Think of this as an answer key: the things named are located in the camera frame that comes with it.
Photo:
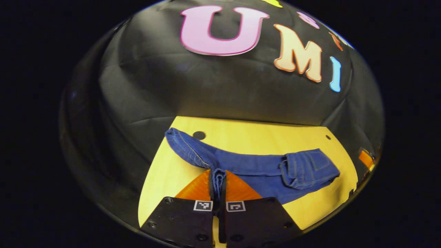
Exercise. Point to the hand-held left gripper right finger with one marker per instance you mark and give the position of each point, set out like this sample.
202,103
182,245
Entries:
255,220

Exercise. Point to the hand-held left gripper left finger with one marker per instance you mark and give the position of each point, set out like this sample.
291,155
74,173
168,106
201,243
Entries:
179,220

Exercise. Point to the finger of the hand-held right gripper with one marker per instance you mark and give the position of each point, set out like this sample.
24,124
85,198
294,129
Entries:
365,159

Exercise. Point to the blue denim jeans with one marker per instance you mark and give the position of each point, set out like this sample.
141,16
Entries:
248,168

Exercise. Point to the black backdrop cloth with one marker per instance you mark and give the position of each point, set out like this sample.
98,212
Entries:
206,86

